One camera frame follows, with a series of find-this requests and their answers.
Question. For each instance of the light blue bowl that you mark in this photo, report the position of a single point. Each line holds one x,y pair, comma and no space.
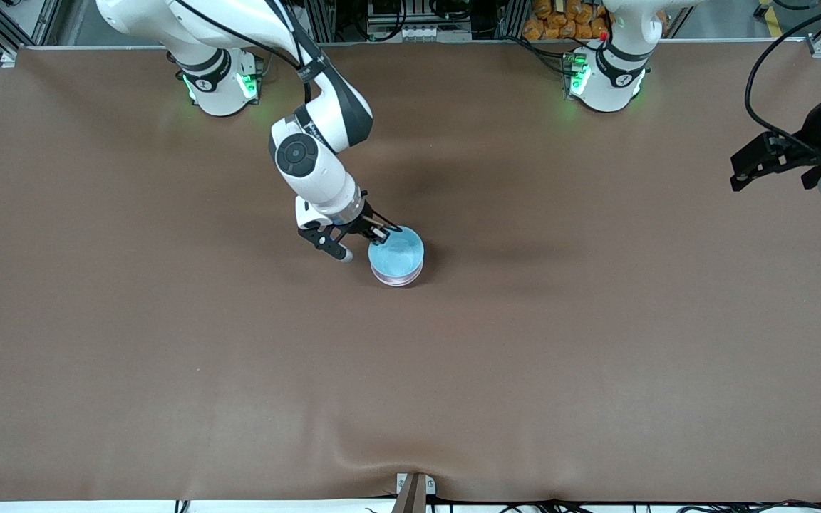
400,253

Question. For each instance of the pink bowl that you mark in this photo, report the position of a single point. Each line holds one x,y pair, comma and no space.
396,279

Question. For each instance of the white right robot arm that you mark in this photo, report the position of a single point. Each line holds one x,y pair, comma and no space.
311,164

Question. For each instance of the brown table cover mat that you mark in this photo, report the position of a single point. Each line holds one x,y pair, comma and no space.
410,392

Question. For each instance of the orange snack bag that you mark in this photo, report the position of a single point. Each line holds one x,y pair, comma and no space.
560,25

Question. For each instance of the metal mount bracket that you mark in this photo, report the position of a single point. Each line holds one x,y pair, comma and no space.
403,484

